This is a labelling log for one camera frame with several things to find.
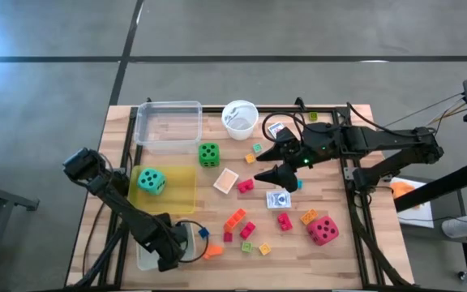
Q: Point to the long orange brick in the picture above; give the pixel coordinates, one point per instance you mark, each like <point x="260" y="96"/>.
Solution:
<point x="234" y="220"/>

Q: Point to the red double brick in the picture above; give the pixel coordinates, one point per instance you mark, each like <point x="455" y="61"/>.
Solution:
<point x="245" y="185"/>
<point x="247" y="230"/>
<point x="285" y="222"/>

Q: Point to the pink foam die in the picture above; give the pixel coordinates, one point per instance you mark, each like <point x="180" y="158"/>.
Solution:
<point x="322" y="230"/>

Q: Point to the blue brick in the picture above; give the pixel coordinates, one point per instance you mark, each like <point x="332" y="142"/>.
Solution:
<point x="204" y="232"/>

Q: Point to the cyan small brick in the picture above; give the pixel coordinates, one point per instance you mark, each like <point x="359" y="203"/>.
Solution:
<point x="300" y="184"/>

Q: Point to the black caster wheel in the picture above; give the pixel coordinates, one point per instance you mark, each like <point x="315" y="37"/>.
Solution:
<point x="464" y="276"/>

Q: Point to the small red brick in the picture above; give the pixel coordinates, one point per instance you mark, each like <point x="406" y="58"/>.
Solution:
<point x="228" y="237"/>

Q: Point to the person's foot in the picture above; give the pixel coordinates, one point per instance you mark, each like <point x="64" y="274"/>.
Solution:
<point x="458" y="226"/>

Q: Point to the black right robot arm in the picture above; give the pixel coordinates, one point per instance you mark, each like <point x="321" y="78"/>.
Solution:
<point x="379" y="140"/>

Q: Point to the teal foam die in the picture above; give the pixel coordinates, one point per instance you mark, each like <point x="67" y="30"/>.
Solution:
<point x="151" y="181"/>

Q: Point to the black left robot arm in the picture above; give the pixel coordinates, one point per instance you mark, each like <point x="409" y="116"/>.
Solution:
<point x="108" y="186"/>

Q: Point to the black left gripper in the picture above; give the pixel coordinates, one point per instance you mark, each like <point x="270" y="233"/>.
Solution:
<point x="164" y="239"/>

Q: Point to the white plastic bin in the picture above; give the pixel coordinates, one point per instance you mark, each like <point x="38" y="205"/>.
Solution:
<point x="144" y="259"/>

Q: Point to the green foam die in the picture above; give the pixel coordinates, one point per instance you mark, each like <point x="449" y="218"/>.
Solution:
<point x="209" y="155"/>

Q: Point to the white paper sheet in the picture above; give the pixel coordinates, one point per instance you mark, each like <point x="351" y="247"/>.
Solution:
<point x="416" y="211"/>

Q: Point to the orange crumpled object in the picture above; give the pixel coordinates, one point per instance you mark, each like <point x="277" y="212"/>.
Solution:
<point x="403" y="188"/>

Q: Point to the yellow translucent tray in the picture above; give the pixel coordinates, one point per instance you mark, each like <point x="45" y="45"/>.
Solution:
<point x="181" y="190"/>

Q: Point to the yellow small brick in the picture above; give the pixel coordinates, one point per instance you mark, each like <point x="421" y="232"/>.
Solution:
<point x="264" y="248"/>
<point x="250" y="158"/>

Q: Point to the olive small brick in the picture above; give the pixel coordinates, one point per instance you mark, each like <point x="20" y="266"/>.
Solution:
<point x="313" y="116"/>

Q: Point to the black slanted beam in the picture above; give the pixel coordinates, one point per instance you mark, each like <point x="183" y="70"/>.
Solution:
<point x="440" y="186"/>

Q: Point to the teal small brick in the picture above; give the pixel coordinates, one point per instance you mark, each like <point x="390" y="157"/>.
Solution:
<point x="257" y="148"/>

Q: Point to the angled orange brick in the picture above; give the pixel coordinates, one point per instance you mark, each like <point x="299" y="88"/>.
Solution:
<point x="213" y="250"/>

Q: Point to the clear plastic bin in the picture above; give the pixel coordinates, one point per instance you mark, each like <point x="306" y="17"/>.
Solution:
<point x="168" y="125"/>

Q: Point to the translucent white cup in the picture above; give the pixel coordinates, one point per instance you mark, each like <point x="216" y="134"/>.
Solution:
<point x="240" y="119"/>

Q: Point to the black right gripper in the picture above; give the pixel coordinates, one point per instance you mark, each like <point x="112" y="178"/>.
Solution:
<point x="314" y="142"/>

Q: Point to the silver metal bracket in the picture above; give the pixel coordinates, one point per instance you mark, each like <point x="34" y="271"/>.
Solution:
<point x="349" y="173"/>

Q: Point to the light green small brick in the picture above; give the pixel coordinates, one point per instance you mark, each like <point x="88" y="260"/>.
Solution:
<point x="247" y="246"/>

